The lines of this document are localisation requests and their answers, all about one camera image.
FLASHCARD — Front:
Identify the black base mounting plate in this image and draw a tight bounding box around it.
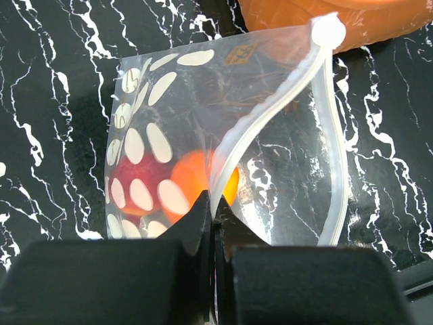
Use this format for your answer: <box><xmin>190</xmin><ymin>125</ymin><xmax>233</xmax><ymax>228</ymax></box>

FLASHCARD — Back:
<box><xmin>396</xmin><ymin>260</ymin><xmax>433</xmax><ymax>301</ymax></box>

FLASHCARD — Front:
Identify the orange bell pepper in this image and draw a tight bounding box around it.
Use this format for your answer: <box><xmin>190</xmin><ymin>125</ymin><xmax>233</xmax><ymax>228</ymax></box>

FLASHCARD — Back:
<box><xmin>162</xmin><ymin>150</ymin><xmax>240</xmax><ymax>224</ymax></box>

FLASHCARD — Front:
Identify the orange plastic basket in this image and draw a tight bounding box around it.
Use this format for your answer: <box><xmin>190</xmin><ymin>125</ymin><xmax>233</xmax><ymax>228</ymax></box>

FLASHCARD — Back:
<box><xmin>236</xmin><ymin>0</ymin><xmax>433</xmax><ymax>55</ymax></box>

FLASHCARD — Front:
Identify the polka dot zip bag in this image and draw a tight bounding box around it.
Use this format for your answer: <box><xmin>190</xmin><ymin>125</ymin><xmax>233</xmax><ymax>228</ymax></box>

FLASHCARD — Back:
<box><xmin>104</xmin><ymin>13</ymin><xmax>349</xmax><ymax>246</ymax></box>

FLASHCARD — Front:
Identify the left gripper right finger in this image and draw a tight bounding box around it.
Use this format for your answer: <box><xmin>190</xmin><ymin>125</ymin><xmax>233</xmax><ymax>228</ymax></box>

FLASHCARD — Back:
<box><xmin>214</xmin><ymin>200</ymin><xmax>411</xmax><ymax>324</ymax></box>

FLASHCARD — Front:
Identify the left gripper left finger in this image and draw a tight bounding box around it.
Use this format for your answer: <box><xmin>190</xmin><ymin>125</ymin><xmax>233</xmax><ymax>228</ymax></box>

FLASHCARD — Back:
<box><xmin>1</xmin><ymin>192</ymin><xmax>212</xmax><ymax>324</ymax></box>

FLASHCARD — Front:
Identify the red pomegranate fruit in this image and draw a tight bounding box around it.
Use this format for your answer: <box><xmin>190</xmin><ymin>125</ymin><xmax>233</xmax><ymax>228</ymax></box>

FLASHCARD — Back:
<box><xmin>108</xmin><ymin>154</ymin><xmax>171</xmax><ymax>217</ymax></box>

